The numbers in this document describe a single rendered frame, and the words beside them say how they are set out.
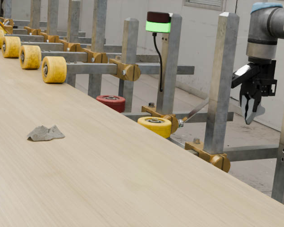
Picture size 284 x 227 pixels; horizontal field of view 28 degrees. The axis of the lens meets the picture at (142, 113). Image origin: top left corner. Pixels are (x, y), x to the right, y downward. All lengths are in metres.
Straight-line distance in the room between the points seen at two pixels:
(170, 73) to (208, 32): 4.91
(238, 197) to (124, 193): 0.18
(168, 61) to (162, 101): 0.11
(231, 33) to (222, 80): 0.11
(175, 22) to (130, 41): 0.26
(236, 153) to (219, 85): 0.22
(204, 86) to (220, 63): 5.16
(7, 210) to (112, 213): 0.14
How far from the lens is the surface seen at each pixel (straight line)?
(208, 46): 6.43
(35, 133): 1.12
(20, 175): 0.93
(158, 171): 0.99
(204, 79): 6.49
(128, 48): 1.76
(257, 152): 1.51
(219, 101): 1.34
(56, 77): 1.71
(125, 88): 1.78
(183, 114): 1.65
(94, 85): 2.01
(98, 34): 1.98
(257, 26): 1.74
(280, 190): 1.19
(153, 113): 1.59
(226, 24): 1.32
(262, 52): 1.75
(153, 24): 1.50
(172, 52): 1.54
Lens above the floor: 1.22
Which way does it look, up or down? 13 degrees down
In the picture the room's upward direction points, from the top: 5 degrees clockwise
